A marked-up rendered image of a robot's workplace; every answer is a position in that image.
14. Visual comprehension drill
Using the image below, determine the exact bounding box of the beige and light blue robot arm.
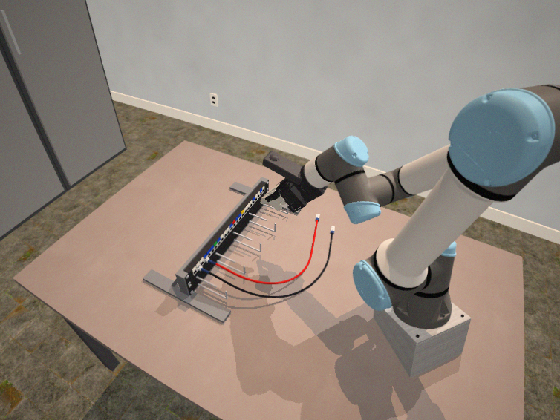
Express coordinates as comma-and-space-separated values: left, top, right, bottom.
305, 84, 560, 329

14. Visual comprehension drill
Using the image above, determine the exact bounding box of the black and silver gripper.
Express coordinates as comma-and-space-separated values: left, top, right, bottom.
260, 165, 328, 213

